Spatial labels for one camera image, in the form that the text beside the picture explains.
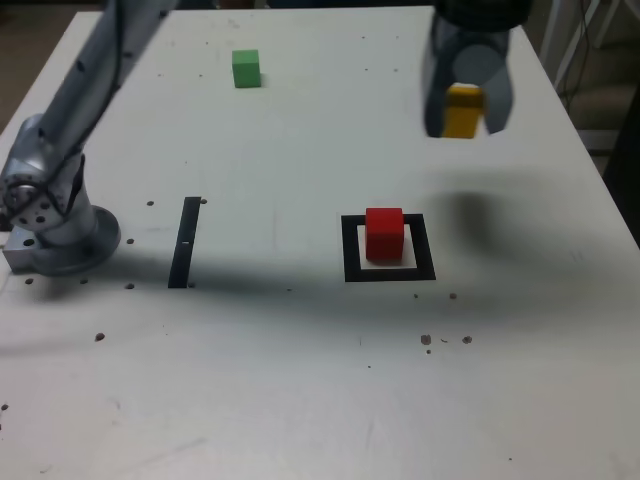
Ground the white metal frame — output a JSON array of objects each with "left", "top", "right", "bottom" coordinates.
[{"left": 539, "top": 0, "right": 640, "bottom": 151}]

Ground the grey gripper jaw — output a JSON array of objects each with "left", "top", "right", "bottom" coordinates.
[
  {"left": 452, "top": 44, "right": 514, "bottom": 136},
  {"left": 423, "top": 29, "right": 454, "bottom": 138}
]

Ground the black tape strip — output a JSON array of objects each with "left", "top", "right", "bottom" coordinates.
[{"left": 167, "top": 196, "right": 203, "bottom": 290}]

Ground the yellow cube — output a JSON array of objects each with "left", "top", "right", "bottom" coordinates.
[{"left": 442, "top": 83, "right": 487, "bottom": 140}]

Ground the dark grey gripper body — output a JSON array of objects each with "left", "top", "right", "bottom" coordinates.
[{"left": 433, "top": 18, "right": 524, "bottom": 54}]

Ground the green cube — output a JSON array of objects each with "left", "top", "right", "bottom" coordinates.
[{"left": 231, "top": 48, "right": 262, "bottom": 90}]

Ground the red cube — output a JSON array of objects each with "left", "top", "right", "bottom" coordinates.
[{"left": 364, "top": 207, "right": 405, "bottom": 262}]

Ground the black tape square outline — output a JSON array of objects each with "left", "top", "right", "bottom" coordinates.
[{"left": 341, "top": 213, "right": 437, "bottom": 284}]

